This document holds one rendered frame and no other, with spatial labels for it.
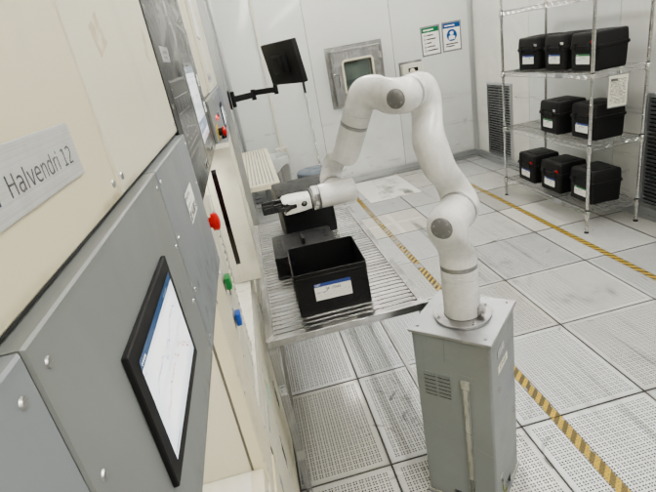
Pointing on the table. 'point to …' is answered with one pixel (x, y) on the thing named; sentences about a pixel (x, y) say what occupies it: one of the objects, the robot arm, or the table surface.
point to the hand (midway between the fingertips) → (267, 208)
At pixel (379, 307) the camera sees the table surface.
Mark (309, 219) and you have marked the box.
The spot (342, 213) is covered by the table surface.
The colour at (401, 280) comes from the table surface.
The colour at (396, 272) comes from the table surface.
